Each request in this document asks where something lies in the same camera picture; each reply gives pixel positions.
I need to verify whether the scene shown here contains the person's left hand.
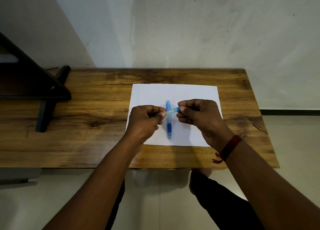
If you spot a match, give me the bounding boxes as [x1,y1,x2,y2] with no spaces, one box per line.
[124,105,167,144]

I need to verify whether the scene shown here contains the person's right hand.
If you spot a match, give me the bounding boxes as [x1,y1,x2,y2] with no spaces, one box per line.
[176,99,236,153]

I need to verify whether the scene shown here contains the person's left forearm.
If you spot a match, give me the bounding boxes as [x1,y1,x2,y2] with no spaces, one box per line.
[42,134,146,230]

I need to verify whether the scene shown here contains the person's right forearm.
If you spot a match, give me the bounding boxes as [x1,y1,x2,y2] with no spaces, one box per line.
[212,135,320,230]

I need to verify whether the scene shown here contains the blue pen with dark grip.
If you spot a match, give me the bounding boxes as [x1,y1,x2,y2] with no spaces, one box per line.
[166,101,173,140]

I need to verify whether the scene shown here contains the white paper sheet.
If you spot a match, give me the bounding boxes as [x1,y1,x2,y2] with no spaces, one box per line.
[126,84,223,147]

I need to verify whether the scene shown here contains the red thread wristband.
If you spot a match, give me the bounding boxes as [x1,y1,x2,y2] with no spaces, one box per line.
[212,135,243,164]

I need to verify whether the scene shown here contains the person's black trousers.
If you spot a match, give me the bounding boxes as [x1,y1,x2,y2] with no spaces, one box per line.
[105,169,265,230]

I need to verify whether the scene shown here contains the grey table support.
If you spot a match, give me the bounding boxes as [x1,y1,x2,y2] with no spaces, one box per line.
[0,167,42,189]

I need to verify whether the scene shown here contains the black stand frame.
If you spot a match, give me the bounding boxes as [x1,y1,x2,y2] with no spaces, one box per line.
[0,31,72,133]

